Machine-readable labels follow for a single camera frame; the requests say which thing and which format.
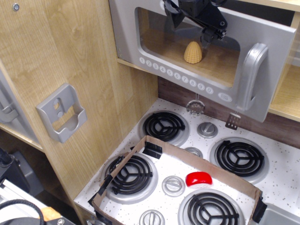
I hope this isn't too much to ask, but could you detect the black box bottom left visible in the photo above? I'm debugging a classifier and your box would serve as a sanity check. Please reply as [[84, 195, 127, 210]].
[[0, 149, 44, 196]]

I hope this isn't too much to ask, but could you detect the grey stove knob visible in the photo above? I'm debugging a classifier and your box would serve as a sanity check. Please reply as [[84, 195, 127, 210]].
[[197, 122, 218, 138], [162, 176, 186, 197], [139, 210, 165, 225], [184, 147, 203, 158]]

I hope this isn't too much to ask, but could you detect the grey hanging toy spatula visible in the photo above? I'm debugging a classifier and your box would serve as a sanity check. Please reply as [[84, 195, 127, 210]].
[[225, 112, 241, 130]]

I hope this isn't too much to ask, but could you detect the grey bottom stove knob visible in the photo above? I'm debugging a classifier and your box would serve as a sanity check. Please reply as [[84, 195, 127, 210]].
[[139, 210, 165, 225]]

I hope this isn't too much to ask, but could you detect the grey centre front stove knob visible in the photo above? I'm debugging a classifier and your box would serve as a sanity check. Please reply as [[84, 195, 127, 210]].
[[162, 176, 186, 197]]

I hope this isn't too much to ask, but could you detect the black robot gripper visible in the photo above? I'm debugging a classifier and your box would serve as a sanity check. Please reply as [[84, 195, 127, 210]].
[[164, 0, 227, 49]]

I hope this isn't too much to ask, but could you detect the grey wall phone holder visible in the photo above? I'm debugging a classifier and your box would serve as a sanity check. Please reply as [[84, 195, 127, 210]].
[[36, 83, 87, 143]]

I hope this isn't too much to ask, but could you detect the brown cardboard barrier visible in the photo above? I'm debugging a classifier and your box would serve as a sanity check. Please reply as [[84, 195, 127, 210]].
[[89, 136, 267, 225]]

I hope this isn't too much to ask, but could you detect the grey cabinet door handle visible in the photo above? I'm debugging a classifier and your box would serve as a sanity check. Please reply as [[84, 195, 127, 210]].
[[0, 71, 39, 144]]

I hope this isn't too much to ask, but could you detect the grey toy microwave door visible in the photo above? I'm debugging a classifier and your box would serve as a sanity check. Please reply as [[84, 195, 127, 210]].
[[109, 0, 297, 122]]

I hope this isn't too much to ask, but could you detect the black burner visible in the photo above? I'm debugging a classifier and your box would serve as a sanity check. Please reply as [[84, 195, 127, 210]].
[[177, 188, 246, 225], [209, 137, 270, 185], [137, 111, 190, 147], [106, 153, 158, 204]]

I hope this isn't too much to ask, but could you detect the black rear right burner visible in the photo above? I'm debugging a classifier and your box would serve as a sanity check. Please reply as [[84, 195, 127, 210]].
[[209, 137, 270, 185]]

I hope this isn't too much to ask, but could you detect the black front right burner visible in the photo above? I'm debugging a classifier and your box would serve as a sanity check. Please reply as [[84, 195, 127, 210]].
[[177, 188, 246, 225]]

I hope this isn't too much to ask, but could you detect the grey rear stove knob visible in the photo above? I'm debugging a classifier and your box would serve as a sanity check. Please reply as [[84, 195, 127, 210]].
[[197, 122, 218, 138]]

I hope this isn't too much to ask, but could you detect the black cable bottom left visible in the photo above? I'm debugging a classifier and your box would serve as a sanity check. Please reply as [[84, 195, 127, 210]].
[[0, 199, 45, 225]]

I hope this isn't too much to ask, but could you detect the red toy cheese wedge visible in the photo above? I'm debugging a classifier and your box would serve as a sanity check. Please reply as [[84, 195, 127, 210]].
[[185, 172, 213, 188]]

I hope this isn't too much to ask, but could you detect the black rear left burner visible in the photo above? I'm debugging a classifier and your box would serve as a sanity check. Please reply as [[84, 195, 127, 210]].
[[137, 111, 190, 147]]

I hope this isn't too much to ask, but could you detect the yellow toy corn cob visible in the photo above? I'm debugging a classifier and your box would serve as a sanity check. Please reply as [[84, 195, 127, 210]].
[[184, 41, 203, 64]]

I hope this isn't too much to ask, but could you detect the black front left burner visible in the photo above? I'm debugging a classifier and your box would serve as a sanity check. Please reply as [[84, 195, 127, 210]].
[[106, 153, 158, 204]]

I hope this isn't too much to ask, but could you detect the grey middle stove knob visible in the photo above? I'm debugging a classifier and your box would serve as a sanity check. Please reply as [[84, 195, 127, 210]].
[[184, 147, 203, 158]]

